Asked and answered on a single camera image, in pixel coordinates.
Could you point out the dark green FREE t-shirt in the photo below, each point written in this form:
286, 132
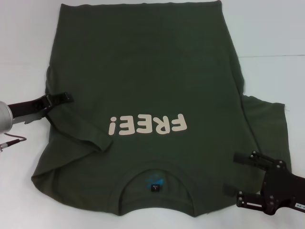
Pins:
155, 71

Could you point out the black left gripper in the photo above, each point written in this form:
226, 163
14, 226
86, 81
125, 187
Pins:
28, 108

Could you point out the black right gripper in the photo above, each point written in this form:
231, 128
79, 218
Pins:
281, 188

